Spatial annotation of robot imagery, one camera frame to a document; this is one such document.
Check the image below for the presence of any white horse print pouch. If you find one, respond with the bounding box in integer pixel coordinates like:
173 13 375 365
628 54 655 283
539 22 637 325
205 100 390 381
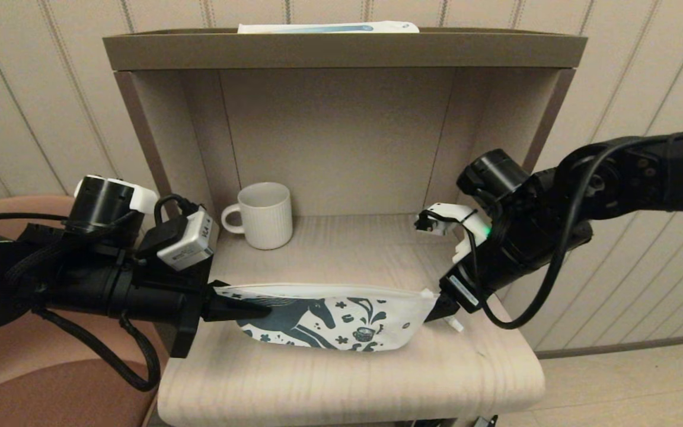
214 283 439 352

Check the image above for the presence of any white ribbed ceramic mug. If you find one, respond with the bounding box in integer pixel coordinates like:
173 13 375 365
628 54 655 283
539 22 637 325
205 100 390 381
221 182 293 250

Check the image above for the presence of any pink chair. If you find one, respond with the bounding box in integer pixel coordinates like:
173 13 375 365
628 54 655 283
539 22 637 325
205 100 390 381
0 196 167 427

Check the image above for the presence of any beige wooden desk shelf unit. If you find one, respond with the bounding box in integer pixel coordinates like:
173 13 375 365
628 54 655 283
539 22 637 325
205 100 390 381
103 28 586 427

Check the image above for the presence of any white blue toothbrush box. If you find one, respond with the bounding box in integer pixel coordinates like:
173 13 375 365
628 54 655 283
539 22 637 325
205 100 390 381
238 21 419 35

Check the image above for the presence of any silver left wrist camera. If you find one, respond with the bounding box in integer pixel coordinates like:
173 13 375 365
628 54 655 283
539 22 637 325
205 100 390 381
140 195 219 272

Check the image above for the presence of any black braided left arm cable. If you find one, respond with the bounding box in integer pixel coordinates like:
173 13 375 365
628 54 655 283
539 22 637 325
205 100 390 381
33 308 161 392

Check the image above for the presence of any thin black cable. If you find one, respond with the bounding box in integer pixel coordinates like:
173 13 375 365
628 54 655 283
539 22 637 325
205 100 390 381
0 212 69 225

